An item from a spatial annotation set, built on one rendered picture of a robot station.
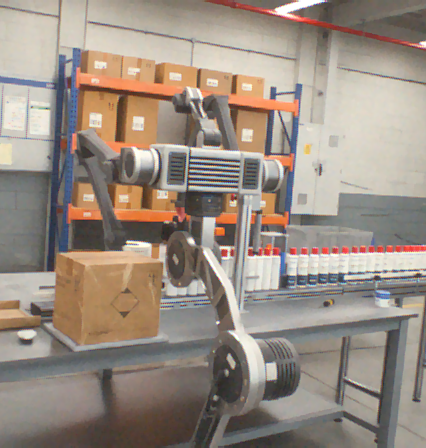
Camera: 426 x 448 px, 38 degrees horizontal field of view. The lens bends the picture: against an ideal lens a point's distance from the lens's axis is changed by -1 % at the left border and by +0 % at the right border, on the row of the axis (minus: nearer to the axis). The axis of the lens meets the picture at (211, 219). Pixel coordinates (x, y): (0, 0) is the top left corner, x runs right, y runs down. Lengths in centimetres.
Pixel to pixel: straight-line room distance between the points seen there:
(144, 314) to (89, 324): 21
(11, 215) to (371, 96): 533
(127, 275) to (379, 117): 769
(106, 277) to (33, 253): 514
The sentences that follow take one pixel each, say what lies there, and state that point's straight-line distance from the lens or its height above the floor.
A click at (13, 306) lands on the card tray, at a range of 261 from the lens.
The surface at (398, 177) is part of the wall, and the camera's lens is 982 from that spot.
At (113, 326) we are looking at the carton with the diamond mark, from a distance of 213.
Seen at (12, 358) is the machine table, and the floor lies 83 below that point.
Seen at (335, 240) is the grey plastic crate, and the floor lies 96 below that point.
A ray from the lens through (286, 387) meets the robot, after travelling 185.
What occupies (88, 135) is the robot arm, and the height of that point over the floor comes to 155.
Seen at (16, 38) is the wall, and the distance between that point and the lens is 714.
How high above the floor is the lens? 148
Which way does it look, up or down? 5 degrees down
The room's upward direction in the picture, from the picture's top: 5 degrees clockwise
